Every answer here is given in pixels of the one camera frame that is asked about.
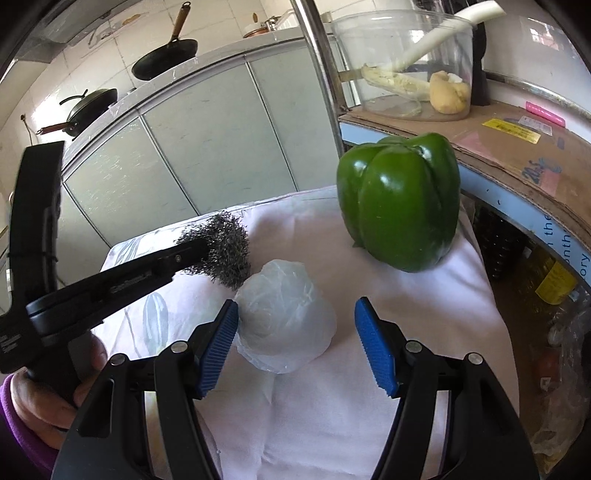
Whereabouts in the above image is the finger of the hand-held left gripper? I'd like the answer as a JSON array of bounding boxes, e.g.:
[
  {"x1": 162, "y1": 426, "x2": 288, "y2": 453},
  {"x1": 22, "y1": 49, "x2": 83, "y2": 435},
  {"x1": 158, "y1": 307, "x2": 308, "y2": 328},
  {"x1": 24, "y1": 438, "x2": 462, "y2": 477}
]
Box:
[{"x1": 91, "y1": 237, "x2": 213, "y2": 322}]

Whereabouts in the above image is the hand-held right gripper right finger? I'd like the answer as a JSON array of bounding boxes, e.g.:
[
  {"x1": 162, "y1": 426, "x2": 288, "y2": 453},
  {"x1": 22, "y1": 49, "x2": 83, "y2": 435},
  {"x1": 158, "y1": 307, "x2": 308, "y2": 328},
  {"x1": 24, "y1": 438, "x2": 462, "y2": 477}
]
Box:
[{"x1": 355, "y1": 296, "x2": 541, "y2": 480}]

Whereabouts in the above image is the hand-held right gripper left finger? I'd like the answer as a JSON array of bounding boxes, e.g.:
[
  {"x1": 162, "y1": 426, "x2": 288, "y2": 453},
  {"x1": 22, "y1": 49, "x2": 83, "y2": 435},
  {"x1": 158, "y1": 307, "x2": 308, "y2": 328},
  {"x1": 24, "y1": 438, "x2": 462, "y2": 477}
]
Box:
[{"x1": 56, "y1": 299, "x2": 240, "y2": 480}]

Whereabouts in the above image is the white plastic bag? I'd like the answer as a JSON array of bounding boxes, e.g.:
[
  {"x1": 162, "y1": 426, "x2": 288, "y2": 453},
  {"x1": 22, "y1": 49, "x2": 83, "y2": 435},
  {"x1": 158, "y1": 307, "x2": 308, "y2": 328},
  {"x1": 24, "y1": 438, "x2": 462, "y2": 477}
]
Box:
[{"x1": 233, "y1": 259, "x2": 338, "y2": 374}]

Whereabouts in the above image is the steel wool scrubber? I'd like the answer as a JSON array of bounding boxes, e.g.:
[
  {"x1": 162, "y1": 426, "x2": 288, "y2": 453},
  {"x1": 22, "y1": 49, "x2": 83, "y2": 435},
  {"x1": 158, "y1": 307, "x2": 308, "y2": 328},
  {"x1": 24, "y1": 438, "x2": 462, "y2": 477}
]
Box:
[{"x1": 174, "y1": 210, "x2": 252, "y2": 291}]

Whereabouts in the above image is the person's left forearm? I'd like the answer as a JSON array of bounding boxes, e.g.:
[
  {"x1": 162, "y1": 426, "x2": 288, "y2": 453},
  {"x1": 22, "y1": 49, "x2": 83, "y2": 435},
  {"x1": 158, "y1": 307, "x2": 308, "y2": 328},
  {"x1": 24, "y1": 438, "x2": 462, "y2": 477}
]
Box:
[{"x1": 0, "y1": 374, "x2": 58, "y2": 480}]

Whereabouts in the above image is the person's left hand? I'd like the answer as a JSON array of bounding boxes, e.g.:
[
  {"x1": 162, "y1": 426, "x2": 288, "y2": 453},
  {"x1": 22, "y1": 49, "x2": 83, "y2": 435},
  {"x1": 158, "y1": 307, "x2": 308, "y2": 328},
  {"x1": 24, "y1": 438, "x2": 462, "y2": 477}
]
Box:
[{"x1": 10, "y1": 332, "x2": 109, "y2": 450}]

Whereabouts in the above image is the pale floral cloth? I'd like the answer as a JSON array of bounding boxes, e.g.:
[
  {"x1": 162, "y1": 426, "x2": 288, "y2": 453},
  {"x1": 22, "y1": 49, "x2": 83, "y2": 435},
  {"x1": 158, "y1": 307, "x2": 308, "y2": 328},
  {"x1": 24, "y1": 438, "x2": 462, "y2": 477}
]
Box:
[{"x1": 90, "y1": 185, "x2": 520, "y2": 480}]

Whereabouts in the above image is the black lidded wok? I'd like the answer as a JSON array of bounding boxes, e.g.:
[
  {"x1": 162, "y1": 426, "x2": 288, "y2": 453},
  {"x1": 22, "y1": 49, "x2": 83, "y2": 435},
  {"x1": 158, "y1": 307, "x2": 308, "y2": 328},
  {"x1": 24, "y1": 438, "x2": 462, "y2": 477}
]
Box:
[{"x1": 37, "y1": 88, "x2": 119, "y2": 138}]

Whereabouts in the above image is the grey kitchen cabinet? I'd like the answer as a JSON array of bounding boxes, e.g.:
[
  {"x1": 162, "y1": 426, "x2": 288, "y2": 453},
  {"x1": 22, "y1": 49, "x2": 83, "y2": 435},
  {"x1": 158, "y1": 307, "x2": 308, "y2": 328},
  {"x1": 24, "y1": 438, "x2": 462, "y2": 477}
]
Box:
[{"x1": 60, "y1": 25, "x2": 361, "y2": 250}]

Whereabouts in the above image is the green bell pepper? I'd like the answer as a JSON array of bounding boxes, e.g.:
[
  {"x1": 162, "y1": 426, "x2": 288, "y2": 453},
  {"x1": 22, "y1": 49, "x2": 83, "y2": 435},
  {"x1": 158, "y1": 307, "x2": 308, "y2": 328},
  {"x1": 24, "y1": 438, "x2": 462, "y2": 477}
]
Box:
[{"x1": 336, "y1": 132, "x2": 461, "y2": 273}]

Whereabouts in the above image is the cooking oil bottle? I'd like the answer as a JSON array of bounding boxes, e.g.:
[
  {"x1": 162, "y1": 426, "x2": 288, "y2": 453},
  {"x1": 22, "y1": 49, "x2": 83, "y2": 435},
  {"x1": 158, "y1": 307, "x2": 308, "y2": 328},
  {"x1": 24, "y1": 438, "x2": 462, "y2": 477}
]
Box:
[{"x1": 517, "y1": 244, "x2": 585, "y2": 333}]

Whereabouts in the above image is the clear plastic bag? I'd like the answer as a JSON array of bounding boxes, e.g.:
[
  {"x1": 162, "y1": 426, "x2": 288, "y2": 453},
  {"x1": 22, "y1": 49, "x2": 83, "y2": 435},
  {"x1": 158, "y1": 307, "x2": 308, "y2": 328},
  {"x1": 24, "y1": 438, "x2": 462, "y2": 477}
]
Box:
[{"x1": 526, "y1": 318, "x2": 591, "y2": 476}]

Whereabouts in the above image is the brown cardboard sheet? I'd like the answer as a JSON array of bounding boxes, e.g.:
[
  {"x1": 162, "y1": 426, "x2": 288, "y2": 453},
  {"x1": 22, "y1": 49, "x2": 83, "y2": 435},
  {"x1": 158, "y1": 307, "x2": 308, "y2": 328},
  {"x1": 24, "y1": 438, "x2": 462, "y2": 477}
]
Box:
[{"x1": 339, "y1": 102, "x2": 591, "y2": 241}]

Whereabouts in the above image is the metal pole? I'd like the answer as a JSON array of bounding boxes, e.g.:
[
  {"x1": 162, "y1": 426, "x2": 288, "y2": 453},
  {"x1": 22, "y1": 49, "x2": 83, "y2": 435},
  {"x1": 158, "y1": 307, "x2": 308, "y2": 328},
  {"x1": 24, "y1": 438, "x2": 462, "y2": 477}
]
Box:
[{"x1": 290, "y1": 0, "x2": 347, "y2": 158}]

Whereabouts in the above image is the copper pot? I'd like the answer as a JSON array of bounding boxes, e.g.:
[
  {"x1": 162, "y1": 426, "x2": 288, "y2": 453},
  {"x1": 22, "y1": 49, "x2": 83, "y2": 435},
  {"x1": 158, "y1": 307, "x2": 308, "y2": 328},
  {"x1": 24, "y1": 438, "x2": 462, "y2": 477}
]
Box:
[{"x1": 243, "y1": 13, "x2": 280, "y2": 38}]

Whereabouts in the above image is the pink plastic object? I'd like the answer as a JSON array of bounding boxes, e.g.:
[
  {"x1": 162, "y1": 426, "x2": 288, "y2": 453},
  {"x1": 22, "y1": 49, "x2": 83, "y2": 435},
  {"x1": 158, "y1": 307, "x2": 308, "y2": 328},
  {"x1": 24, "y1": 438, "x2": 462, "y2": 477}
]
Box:
[{"x1": 526, "y1": 102, "x2": 566, "y2": 126}]

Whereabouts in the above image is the black bottle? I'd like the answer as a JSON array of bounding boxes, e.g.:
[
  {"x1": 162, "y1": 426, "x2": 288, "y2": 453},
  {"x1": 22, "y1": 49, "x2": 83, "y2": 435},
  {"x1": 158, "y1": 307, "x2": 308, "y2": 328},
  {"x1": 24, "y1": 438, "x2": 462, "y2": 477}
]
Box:
[{"x1": 471, "y1": 21, "x2": 490, "y2": 108}]

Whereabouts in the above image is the clear plastic container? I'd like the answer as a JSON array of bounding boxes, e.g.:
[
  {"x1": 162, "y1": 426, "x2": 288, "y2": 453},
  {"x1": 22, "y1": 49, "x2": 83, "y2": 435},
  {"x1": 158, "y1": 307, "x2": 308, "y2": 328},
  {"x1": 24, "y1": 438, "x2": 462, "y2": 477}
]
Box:
[{"x1": 331, "y1": 9, "x2": 475, "y2": 121}]

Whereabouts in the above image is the white leek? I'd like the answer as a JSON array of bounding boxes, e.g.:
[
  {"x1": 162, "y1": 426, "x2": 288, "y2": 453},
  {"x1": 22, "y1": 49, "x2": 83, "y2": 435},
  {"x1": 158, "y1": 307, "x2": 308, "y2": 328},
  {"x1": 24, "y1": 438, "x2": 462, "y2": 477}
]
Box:
[{"x1": 361, "y1": 0, "x2": 503, "y2": 103}]

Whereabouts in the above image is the black wok with wooden handle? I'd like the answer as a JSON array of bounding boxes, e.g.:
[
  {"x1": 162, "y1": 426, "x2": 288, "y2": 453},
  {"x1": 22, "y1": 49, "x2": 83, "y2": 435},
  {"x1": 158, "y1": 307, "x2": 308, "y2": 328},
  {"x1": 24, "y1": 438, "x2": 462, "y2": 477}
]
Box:
[{"x1": 131, "y1": 1, "x2": 199, "y2": 80}]

